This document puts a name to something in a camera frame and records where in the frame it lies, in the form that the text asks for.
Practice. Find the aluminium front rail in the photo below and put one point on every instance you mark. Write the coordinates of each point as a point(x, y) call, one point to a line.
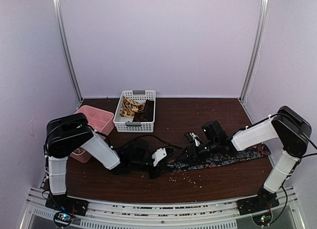
point(219, 214)

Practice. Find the navy floral patterned tie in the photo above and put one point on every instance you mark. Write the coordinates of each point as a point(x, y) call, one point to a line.
point(252, 153)

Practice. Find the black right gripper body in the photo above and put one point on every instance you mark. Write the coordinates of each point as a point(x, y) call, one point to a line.
point(200, 156)

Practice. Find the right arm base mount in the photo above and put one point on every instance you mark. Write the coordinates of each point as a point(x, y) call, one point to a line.
point(257, 204)

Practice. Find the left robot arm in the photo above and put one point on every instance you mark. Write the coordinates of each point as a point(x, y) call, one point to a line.
point(69, 133)

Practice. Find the yellow floral tie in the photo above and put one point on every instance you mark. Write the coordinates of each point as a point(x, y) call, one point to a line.
point(130, 107)

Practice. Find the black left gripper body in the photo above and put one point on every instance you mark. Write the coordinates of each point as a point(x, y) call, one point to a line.
point(156, 171)

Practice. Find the pink divided organizer tray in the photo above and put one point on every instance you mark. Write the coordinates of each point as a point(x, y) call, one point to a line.
point(100, 120)

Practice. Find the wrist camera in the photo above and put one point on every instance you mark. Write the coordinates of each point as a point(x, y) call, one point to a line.
point(161, 154)
point(192, 138)

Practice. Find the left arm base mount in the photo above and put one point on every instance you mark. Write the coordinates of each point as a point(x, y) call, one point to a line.
point(74, 206)

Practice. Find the right aluminium frame post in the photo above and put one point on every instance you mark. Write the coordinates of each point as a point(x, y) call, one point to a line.
point(262, 20)

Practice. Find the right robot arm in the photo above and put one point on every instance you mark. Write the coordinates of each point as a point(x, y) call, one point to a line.
point(290, 128)

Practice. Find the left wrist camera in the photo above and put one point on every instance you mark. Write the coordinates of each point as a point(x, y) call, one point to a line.
point(161, 154)

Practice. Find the white perforated plastic basket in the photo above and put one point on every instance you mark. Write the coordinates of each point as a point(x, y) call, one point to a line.
point(126, 125)

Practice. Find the dark brown red floral tie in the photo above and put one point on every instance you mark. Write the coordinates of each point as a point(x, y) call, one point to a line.
point(147, 115)

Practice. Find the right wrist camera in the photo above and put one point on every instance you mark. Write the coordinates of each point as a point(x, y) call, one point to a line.
point(192, 138)

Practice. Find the aluminium frame post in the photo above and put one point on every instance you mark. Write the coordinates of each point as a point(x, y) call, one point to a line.
point(262, 20)
point(66, 49)

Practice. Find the left aluminium frame post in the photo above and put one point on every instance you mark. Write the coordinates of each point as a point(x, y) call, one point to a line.
point(66, 49)

